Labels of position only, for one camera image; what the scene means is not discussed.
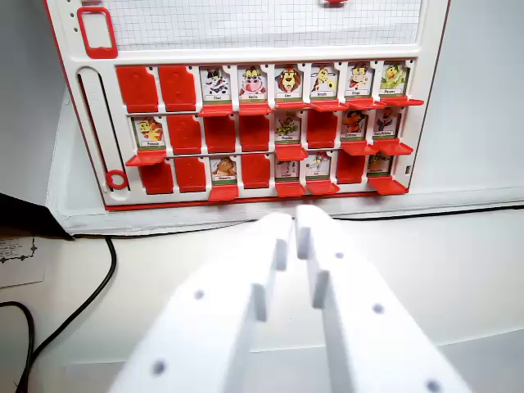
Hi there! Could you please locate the white raised base plank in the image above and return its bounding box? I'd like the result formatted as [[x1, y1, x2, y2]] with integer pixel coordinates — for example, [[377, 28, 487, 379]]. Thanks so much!
[[45, 0, 524, 237]]

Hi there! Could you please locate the white printed paper card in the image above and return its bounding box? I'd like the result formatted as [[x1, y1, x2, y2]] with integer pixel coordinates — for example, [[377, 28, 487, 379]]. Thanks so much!
[[0, 234, 46, 290]]

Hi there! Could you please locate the red and white game board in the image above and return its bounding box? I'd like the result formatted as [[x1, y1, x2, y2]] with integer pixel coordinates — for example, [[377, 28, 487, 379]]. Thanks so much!
[[43, 0, 452, 212]]

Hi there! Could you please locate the black cable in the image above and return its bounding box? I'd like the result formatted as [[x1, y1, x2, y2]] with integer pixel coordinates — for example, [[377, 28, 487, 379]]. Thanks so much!
[[0, 300, 36, 393], [14, 235, 118, 393]]

